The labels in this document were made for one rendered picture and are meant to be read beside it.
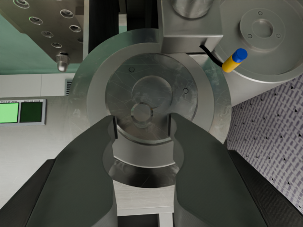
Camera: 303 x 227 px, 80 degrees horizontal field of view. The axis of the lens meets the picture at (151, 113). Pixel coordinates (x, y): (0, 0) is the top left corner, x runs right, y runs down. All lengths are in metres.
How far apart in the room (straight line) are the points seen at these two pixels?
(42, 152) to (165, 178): 0.43
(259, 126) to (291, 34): 0.14
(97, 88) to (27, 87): 3.33
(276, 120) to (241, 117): 0.09
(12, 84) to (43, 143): 3.09
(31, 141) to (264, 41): 0.53
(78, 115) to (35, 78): 3.31
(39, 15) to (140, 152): 0.36
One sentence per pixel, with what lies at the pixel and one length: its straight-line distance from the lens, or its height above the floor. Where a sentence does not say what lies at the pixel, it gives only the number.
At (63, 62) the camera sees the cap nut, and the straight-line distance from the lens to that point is 0.57.
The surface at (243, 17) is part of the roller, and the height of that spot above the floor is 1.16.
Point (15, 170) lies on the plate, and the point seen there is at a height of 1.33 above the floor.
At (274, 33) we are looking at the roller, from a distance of 0.24.
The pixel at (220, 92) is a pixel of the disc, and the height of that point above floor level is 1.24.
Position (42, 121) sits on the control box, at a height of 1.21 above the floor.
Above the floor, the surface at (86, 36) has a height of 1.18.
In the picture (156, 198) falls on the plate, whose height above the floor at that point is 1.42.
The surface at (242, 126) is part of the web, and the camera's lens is 0.38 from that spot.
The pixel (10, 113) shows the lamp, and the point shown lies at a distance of 0.60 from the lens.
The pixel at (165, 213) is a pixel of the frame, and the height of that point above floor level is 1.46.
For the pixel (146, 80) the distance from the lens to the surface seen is 0.15.
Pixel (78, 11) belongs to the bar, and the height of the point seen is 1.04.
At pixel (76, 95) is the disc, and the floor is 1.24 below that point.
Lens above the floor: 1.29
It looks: 10 degrees down
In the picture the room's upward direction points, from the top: 177 degrees clockwise
